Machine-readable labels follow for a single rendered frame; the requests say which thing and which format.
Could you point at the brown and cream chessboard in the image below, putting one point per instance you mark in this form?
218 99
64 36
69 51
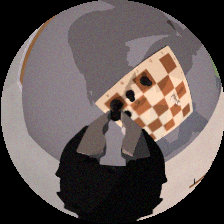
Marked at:
152 108

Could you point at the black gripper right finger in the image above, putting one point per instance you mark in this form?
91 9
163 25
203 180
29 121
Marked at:
138 145

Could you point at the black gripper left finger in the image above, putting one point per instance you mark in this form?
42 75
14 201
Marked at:
89 142

